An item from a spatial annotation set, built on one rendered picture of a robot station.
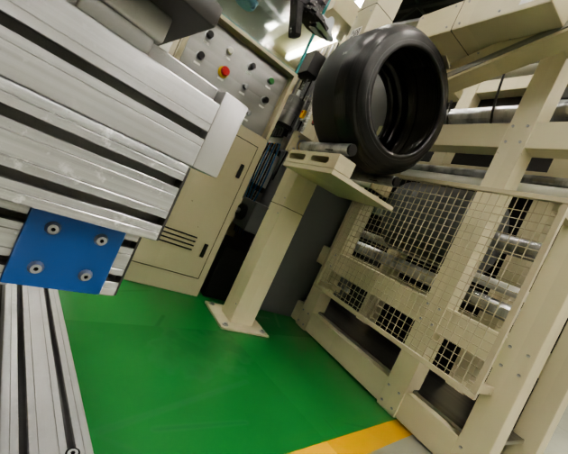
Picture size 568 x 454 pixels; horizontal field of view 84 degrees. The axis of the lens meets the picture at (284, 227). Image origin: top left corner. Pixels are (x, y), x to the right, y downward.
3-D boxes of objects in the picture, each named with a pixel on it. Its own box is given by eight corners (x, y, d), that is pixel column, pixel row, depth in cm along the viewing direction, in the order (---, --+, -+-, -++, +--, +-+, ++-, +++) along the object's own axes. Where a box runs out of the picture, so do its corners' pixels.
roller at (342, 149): (306, 150, 146) (297, 152, 144) (305, 140, 144) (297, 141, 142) (358, 155, 116) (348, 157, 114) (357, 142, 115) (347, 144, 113)
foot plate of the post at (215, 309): (204, 302, 164) (206, 298, 164) (247, 312, 179) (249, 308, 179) (220, 329, 142) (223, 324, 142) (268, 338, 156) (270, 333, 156)
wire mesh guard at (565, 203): (313, 285, 175) (366, 169, 173) (315, 286, 176) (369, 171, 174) (472, 400, 100) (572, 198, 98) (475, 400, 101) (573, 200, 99)
